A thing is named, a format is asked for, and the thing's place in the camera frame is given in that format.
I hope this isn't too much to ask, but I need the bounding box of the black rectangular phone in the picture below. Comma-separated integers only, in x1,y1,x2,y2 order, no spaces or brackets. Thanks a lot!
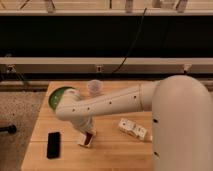
47,132,61,159

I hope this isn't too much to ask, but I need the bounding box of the green bowl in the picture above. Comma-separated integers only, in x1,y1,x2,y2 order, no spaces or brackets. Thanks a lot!
48,86,69,110

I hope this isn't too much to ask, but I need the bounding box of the black hanging cable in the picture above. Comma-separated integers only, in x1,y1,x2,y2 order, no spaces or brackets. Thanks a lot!
111,7,148,74

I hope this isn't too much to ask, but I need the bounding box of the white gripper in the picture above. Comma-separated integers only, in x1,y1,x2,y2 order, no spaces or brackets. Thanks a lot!
71,116,94,134

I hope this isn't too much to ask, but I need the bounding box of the red pepper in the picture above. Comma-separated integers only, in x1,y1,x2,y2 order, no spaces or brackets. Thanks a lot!
85,133,93,145

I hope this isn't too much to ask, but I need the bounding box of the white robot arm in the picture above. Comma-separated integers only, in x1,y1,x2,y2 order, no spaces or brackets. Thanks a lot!
54,75,213,171

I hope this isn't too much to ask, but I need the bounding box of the black round knob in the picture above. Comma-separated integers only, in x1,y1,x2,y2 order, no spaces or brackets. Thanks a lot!
0,125,17,134

